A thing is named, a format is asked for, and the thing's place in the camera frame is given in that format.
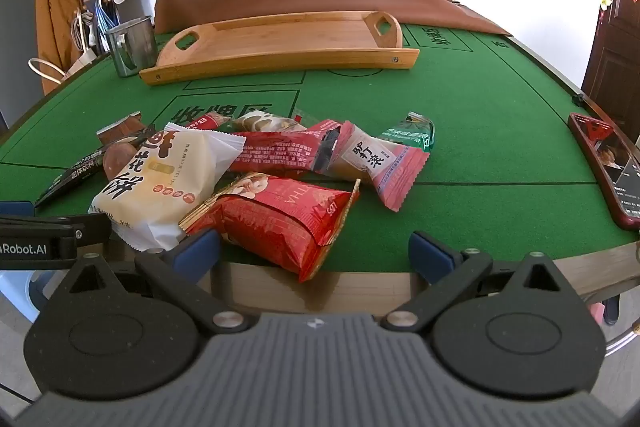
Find red nut snack packet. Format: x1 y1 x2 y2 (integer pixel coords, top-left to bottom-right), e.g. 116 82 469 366
179 172 362 284

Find blue lanyards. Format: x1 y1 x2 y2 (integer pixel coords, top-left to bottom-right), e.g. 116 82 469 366
94 0 120 44

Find black stick drink packet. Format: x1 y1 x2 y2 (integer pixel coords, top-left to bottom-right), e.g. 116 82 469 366
34 134 151 208

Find orange coat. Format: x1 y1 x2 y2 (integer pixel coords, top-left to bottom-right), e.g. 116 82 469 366
34 0 88 95

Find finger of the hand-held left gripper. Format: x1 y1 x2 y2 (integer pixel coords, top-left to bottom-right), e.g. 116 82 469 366
0 201 37 218
0 213 112 254

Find brown wafer packet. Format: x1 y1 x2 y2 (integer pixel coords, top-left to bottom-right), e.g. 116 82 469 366
97 111 157 148

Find red stick drink packet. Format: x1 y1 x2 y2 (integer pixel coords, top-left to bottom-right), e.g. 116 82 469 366
227 119 347 180

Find wooden tray with handles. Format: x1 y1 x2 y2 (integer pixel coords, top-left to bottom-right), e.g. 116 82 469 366
139 10 421 86

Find light blue plastic stool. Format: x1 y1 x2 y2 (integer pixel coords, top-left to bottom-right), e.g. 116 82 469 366
0 271 53 325

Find stainless steel cup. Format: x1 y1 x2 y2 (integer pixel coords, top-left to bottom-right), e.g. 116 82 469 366
103 16 159 78

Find dark brown door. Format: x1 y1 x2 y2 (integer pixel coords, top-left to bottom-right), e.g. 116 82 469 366
581 0 640 124

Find green snack packet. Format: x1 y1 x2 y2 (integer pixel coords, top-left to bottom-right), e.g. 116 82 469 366
379 112 436 152

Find white flower cake packet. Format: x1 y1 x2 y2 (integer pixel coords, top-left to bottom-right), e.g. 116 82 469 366
89 123 247 253

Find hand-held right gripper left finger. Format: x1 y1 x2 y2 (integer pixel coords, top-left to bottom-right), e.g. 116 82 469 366
47 229 258 335

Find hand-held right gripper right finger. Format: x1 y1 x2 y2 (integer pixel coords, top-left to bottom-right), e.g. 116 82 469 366
381 231 586 334

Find pink and white snack packet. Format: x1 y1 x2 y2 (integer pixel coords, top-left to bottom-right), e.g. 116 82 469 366
327 122 431 212

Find smartphone in red case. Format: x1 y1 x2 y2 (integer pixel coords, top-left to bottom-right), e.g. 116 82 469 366
567 112 640 231

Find small red snack packet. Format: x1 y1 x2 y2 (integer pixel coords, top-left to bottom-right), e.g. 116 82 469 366
192 114 234 134

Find white bag handle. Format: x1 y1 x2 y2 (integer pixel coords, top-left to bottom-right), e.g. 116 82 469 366
27 57 67 84

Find beige snack packet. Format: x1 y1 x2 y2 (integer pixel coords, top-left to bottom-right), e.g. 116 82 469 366
232 111 307 136

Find orange jelly cup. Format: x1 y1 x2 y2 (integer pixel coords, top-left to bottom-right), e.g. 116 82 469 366
102 142 139 180

